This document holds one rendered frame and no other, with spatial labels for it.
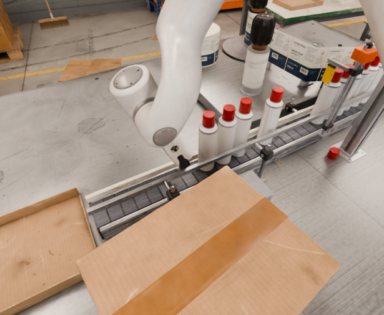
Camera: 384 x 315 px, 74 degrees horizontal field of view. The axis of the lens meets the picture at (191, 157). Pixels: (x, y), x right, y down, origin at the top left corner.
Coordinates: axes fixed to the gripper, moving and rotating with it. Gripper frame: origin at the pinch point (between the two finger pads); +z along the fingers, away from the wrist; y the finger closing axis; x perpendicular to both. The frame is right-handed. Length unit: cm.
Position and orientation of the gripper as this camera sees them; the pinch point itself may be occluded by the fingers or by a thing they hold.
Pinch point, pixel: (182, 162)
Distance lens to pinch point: 73.0
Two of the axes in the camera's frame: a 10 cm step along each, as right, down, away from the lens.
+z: 3.0, 5.2, 8.0
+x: -8.2, 5.7, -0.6
